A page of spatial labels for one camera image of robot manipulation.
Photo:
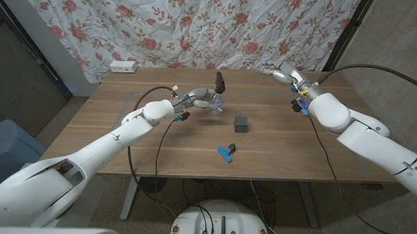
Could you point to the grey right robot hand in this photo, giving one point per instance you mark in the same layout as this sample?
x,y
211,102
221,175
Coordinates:
x,y
290,74

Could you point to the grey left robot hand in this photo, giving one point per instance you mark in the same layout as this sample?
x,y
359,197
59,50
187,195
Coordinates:
x,y
197,94

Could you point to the clear plastic spray bottle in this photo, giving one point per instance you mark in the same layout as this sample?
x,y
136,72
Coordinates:
x,y
214,108

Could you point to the black spray bottle cap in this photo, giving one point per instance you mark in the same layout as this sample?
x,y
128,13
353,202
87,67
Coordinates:
x,y
219,83

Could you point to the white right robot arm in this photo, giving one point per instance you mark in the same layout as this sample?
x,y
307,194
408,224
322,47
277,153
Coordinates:
x,y
374,143

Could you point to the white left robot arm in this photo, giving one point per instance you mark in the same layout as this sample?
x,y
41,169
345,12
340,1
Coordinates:
x,y
99,151

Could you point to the dark grey block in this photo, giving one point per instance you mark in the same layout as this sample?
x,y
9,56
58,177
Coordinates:
x,y
241,124

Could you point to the blue and black clip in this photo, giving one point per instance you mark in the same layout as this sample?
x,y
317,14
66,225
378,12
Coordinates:
x,y
224,154

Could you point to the black backdrop stand pole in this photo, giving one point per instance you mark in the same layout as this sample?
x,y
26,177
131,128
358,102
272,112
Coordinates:
x,y
48,71
347,35

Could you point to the floral backdrop cloth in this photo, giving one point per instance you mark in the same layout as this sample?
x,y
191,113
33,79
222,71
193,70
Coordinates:
x,y
163,25

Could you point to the white power strip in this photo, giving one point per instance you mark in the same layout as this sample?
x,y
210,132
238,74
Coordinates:
x,y
123,66

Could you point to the black round floor object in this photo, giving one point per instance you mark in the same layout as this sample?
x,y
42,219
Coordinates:
x,y
152,184

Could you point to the white table leg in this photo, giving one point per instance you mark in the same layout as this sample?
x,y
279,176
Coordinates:
x,y
129,197
308,204

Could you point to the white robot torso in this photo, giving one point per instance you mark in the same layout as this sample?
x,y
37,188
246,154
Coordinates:
x,y
191,220

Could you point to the blue plastic bin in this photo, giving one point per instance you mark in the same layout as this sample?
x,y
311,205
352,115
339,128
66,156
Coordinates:
x,y
6,141

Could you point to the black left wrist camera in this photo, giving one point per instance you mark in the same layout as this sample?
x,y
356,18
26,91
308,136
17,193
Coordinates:
x,y
185,115

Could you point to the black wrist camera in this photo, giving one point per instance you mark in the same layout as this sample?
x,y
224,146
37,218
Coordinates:
x,y
296,105
185,115

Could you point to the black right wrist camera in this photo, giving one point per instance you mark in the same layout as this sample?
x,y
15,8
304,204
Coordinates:
x,y
296,105

